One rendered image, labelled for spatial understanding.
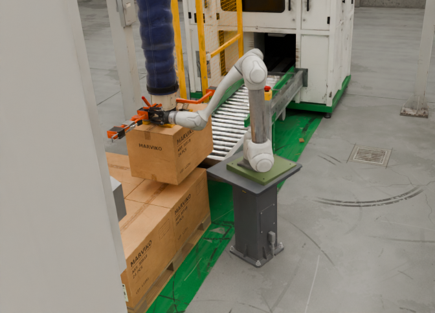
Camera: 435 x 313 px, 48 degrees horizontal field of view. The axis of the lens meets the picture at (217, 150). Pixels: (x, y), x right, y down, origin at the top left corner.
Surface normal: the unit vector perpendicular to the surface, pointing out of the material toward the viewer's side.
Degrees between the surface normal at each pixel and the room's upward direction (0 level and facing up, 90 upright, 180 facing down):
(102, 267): 90
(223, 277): 0
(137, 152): 89
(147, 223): 0
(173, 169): 89
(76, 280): 90
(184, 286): 0
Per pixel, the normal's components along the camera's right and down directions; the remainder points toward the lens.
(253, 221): -0.71, 0.36
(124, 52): -0.39, 0.45
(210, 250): -0.06, -0.89
